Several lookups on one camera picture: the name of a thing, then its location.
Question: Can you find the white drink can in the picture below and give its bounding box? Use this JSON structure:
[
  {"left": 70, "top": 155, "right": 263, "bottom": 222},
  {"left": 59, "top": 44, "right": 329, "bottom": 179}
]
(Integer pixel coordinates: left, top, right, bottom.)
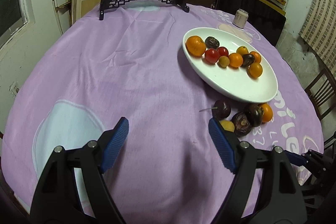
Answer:
[{"left": 232, "top": 9, "right": 248, "bottom": 28}]

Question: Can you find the dark wrinkled passion fruit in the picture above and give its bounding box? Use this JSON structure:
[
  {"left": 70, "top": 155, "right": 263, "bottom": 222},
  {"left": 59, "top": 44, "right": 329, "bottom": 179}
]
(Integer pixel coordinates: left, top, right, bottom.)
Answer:
[{"left": 205, "top": 36, "right": 220, "bottom": 50}]

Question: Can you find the central orange tangerine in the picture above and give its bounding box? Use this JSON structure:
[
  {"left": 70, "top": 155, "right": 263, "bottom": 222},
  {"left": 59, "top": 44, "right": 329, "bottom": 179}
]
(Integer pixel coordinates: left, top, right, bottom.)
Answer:
[{"left": 247, "top": 63, "right": 263, "bottom": 79}]

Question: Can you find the orange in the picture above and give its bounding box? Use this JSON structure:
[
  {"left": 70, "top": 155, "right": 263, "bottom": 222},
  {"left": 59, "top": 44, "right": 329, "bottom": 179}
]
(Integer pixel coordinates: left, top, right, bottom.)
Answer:
[
  {"left": 236, "top": 46, "right": 249, "bottom": 56},
  {"left": 249, "top": 51, "right": 262, "bottom": 64},
  {"left": 259, "top": 103, "right": 273, "bottom": 123}
]

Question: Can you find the yellow longan fruit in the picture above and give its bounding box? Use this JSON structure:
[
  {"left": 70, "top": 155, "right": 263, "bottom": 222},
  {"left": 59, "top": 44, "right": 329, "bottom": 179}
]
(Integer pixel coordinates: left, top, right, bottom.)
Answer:
[
  {"left": 218, "top": 56, "right": 230, "bottom": 68},
  {"left": 220, "top": 120, "right": 235, "bottom": 132}
]

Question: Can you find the wooden chair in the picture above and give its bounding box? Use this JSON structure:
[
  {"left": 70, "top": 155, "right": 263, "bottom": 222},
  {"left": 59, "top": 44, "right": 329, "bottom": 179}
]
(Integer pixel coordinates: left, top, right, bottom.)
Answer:
[{"left": 304, "top": 68, "right": 335, "bottom": 121}]

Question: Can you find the black folding screen panel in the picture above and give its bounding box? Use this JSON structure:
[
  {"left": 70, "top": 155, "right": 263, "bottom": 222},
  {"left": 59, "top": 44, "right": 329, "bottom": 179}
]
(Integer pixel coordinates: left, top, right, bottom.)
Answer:
[{"left": 216, "top": 0, "right": 286, "bottom": 47}]

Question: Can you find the red cherry tomato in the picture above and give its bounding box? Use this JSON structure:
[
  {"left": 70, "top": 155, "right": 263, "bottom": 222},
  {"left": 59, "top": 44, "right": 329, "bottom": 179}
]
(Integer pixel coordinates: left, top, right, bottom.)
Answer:
[
  {"left": 217, "top": 47, "right": 229, "bottom": 57},
  {"left": 205, "top": 48, "right": 220, "bottom": 65}
]

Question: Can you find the large orange tangerine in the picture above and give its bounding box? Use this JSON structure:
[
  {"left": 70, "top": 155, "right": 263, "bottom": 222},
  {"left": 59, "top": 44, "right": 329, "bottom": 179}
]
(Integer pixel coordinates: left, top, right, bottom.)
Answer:
[{"left": 186, "top": 36, "right": 206, "bottom": 57}]

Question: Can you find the purple smile tablecloth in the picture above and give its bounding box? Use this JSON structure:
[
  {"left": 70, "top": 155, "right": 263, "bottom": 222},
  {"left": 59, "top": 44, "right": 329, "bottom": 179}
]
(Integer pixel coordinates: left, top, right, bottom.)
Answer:
[{"left": 1, "top": 2, "right": 323, "bottom": 223}]

